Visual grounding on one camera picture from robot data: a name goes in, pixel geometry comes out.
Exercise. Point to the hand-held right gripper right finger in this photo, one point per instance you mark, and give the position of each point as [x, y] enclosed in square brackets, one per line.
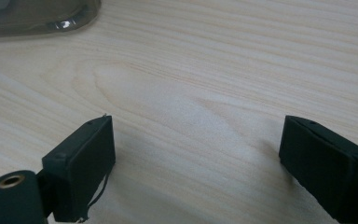
[326, 165]

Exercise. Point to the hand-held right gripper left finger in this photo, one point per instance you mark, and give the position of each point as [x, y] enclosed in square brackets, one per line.
[80, 168]

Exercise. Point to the transparent brown plastic box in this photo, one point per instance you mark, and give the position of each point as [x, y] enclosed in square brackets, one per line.
[28, 21]

